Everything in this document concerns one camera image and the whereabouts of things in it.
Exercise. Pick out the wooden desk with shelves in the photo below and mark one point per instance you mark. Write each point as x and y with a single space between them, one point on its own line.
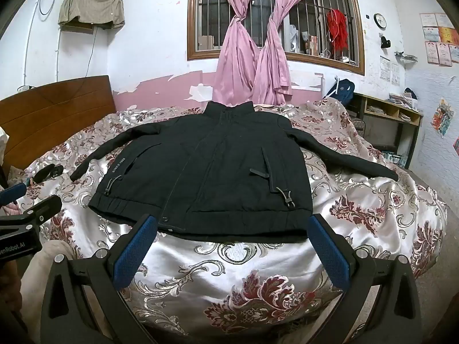
412 132

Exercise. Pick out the blue backpack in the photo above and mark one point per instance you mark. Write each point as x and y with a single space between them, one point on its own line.
342 91

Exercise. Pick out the floral satin bedspread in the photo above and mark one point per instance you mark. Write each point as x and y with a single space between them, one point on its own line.
251 261

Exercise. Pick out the beige covered air conditioner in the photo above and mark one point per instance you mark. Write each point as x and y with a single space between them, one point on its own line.
91 3

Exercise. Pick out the black wall-mounted object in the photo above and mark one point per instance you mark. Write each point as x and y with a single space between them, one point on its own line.
386 42

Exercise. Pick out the wooden headboard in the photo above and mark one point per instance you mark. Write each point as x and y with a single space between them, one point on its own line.
53 114

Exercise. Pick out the stack of books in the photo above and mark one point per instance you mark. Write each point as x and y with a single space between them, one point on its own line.
403 100

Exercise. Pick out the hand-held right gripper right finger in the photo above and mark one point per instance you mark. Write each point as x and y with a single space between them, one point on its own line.
331 254

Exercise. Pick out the round wall clock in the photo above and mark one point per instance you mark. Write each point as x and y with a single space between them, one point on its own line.
380 20

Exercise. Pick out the person's left forearm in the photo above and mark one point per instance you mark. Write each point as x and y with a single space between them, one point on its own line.
8 279

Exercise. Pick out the group of wall certificates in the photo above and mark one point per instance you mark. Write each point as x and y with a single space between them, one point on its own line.
439 39

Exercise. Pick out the small metal wall shelf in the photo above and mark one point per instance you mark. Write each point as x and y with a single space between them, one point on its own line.
405 56

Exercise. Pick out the white wall calendar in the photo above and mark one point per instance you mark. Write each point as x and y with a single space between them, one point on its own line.
389 71

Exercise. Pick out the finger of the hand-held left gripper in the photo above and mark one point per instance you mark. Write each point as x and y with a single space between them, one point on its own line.
43 208
12 193

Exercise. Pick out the pale pink cloth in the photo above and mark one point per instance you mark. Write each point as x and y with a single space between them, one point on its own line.
53 248

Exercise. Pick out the red hanging garment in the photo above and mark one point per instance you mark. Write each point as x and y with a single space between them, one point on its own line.
337 30

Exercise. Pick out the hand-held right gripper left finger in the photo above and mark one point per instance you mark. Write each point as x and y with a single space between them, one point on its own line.
134 254

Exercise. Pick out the black jacket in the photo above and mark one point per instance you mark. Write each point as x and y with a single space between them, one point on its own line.
215 172

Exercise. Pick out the colourful wall sticker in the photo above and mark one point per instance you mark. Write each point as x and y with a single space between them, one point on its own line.
456 147
441 116

